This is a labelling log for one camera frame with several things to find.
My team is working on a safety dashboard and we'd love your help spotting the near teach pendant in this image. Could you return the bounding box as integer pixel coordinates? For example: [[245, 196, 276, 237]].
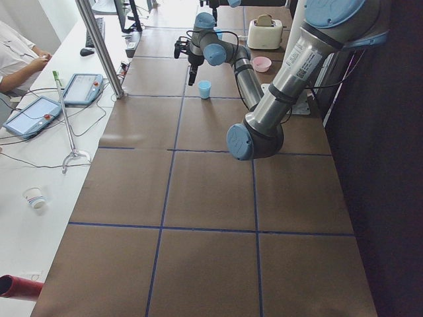
[[3, 96, 62, 139]]

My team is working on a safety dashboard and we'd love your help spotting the toast slice in toaster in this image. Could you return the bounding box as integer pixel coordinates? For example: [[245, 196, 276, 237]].
[[256, 14, 272, 27]]

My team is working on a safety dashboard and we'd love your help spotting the red cylinder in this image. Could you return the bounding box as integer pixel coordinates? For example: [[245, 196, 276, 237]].
[[1, 275, 44, 302]]

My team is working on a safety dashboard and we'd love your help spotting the black keyboard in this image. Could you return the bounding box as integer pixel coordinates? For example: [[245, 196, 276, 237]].
[[84, 17, 106, 48]]

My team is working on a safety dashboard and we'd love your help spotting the computer monitor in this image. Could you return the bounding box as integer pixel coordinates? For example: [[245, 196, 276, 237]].
[[113, 0, 143, 34]]

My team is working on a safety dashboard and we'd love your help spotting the black computer mouse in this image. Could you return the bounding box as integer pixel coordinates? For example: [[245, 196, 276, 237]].
[[79, 48, 95, 57]]

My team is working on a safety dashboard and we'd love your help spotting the aluminium frame post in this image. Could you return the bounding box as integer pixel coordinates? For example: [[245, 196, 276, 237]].
[[75, 0, 124, 99]]

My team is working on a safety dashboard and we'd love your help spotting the light blue cup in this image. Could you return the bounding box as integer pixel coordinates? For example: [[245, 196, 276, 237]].
[[214, 28, 223, 40], [198, 80, 212, 100]]

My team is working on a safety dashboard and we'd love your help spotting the pink bowl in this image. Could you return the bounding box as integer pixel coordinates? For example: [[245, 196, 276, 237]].
[[252, 56, 272, 73]]

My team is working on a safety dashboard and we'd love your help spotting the cream toaster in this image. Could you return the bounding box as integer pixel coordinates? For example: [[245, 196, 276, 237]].
[[247, 19, 283, 50]]

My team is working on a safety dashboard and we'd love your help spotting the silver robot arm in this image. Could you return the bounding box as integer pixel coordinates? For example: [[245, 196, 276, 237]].
[[174, 1, 391, 160], [199, 0, 288, 18]]

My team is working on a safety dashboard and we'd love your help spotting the far teach pendant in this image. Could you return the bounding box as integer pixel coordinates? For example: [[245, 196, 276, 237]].
[[63, 73, 104, 108]]

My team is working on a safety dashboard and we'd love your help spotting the person in white shirt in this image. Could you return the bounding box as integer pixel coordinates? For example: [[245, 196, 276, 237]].
[[1, 21, 52, 97]]

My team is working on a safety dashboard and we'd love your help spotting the teach pendant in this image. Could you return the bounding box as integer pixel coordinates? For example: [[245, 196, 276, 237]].
[[3, 96, 62, 139], [63, 73, 104, 108]]

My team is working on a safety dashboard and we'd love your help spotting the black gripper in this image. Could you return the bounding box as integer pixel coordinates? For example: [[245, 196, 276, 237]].
[[188, 51, 204, 87]]

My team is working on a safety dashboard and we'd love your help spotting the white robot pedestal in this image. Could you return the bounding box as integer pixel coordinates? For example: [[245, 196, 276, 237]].
[[260, 0, 315, 116]]

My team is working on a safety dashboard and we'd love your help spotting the paper cup on desk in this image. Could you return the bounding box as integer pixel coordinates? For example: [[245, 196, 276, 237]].
[[22, 187, 46, 209]]

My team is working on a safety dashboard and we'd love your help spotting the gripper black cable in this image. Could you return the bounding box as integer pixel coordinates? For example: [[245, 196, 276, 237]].
[[185, 29, 252, 110]]

